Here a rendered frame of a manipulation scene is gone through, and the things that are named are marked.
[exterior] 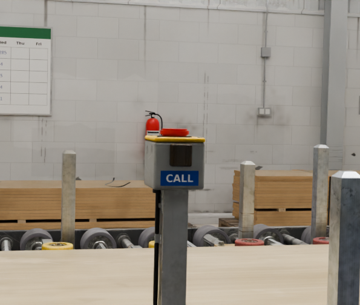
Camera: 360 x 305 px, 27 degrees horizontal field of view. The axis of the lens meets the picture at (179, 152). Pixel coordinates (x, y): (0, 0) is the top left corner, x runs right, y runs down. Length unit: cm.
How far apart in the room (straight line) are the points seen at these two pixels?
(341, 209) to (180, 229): 24
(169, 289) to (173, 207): 11
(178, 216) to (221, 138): 752
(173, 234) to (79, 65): 725
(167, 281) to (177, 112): 739
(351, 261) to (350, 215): 7
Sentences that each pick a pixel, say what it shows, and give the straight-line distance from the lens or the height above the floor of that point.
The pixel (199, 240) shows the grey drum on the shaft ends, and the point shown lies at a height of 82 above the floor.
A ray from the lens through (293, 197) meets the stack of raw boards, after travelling 747.
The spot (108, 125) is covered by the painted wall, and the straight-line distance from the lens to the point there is 827.
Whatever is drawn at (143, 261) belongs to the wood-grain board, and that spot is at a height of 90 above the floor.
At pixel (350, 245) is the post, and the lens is 113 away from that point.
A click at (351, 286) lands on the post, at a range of 114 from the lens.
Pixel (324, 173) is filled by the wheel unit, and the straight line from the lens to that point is 230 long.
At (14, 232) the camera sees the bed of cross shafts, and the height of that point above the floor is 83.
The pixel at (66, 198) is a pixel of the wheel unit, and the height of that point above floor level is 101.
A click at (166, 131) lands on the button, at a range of 103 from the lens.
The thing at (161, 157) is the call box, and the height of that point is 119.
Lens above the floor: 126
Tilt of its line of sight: 3 degrees down
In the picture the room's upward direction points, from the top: 1 degrees clockwise
